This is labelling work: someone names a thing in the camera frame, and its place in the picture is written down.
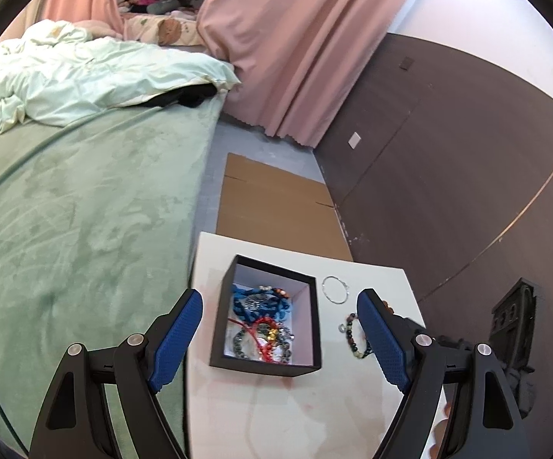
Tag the pale green duvet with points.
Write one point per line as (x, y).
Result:
(89, 71)

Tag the white wall switch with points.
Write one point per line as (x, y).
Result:
(354, 140)

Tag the black jewelry box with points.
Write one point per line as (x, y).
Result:
(266, 370)

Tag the thin silver bangle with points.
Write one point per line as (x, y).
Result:
(324, 289)

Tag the black garment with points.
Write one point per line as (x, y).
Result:
(185, 96)

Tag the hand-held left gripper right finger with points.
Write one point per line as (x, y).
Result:
(384, 339)

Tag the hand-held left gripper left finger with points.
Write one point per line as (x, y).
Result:
(176, 339)

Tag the flattened cardboard sheet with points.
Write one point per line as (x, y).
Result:
(266, 201)

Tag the bed with green sheet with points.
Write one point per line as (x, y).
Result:
(89, 224)

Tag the bear print pillow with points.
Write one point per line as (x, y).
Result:
(166, 31)

